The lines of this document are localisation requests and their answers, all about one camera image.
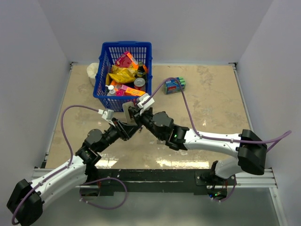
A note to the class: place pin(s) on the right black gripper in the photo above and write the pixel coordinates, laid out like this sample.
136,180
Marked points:
136,111

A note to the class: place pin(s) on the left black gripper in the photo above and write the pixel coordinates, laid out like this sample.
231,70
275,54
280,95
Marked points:
129,130

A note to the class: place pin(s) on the grey remote control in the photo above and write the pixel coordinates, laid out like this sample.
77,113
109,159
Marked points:
129,110

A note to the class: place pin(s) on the grey battery cover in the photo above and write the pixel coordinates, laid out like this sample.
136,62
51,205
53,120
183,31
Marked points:
159,142

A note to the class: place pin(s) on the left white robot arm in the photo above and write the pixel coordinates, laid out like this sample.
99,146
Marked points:
29,199

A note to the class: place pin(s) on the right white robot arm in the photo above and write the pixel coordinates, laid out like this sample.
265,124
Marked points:
246,150

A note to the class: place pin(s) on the metal tin can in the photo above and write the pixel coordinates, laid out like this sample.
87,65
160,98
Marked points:
139,84

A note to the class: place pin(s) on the white pump bottle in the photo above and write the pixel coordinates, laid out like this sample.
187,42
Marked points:
111,90

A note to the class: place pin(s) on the dark sauce bottle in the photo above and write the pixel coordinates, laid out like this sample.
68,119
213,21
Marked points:
141,72

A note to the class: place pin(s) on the yellow chips bag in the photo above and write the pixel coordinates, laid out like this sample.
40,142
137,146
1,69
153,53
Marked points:
122,75

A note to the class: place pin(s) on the sponge pack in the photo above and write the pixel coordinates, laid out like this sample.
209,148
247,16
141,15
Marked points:
174,85

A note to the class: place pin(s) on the pink orange snack box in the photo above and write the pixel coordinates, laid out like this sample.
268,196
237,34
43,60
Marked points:
126,60

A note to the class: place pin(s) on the white paper roll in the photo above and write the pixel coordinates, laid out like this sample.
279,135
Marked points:
92,70

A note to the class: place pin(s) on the blue plastic basket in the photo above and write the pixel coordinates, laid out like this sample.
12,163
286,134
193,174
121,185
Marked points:
110,52

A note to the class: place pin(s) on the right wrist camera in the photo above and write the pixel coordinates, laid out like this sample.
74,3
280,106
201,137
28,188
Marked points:
145,102

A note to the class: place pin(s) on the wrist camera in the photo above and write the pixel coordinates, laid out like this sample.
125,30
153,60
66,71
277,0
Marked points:
145,102
106,114

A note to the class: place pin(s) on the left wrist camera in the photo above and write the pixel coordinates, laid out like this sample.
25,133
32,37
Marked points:
106,114

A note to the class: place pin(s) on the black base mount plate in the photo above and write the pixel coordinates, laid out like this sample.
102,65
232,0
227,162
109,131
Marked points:
196,181

